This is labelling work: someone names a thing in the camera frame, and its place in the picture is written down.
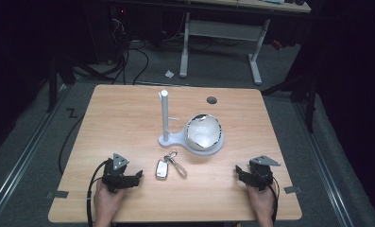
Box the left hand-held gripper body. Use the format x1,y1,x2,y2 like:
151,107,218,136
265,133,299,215
101,152,130,194

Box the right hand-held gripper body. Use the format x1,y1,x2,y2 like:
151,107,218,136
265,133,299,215
248,154,281,192

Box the person's right hand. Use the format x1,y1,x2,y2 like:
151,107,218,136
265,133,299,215
245,182,277,221

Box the person's left hand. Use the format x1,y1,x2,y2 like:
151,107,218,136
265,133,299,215
93,179,127,221

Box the white bowl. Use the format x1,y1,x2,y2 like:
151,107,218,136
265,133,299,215
185,113,224,151

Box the black metal stand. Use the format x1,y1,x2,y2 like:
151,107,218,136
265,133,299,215
260,70,320,134
45,55,77,114

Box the grey-legged wooden desk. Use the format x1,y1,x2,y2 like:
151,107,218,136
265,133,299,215
179,0,312,86

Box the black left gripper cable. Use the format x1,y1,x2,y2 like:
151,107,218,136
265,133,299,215
86,159,111,227

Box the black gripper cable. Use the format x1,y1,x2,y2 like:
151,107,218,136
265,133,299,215
86,159,111,227
268,176,281,225

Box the silver car key with strap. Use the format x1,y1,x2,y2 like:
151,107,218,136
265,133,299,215
155,149,189,181

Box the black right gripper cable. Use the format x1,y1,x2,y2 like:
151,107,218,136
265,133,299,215
268,176,281,225

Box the black floor cable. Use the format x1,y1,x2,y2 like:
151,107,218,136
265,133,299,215
58,113,85,177

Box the metal floor rail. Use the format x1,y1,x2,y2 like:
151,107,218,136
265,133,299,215
0,84,72,223
293,101,355,227

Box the white stand with post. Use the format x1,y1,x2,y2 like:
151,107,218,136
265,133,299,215
157,89,225,157

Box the bundle of black cables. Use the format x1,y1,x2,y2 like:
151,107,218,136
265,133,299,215
110,8,150,86

